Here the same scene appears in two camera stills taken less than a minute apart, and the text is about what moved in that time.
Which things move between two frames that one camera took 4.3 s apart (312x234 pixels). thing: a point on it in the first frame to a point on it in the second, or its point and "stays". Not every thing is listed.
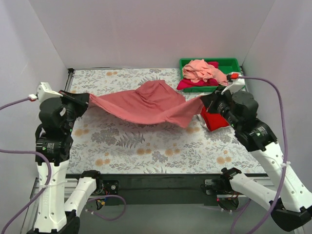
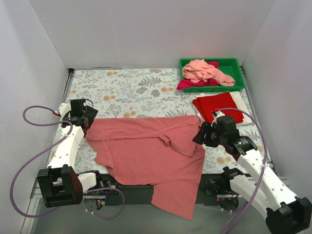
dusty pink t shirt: x=151 y=102 to x=167 y=152
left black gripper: x=73 y=103 to x=90 y=117
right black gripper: x=215 y=102 to x=203 y=134
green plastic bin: x=227 y=65 stays
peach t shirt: x=198 y=70 stays
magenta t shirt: x=186 y=83 stays
